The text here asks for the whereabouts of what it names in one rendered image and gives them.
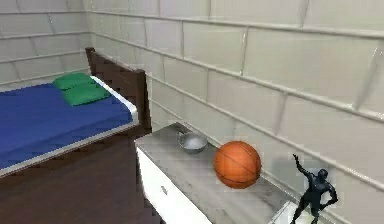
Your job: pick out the grey metal bowl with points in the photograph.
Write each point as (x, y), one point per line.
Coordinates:
(192, 142)

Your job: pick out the orange basketball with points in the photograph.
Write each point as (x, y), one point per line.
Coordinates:
(237, 164)

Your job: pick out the white chest of drawers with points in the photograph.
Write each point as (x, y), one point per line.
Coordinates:
(196, 186)

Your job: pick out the green pillow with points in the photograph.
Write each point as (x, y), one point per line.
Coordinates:
(71, 80)
(86, 94)

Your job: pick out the blue bed with brown headboard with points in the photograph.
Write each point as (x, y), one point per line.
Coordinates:
(50, 123)

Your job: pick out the black human figure statue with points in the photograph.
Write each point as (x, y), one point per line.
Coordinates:
(315, 193)

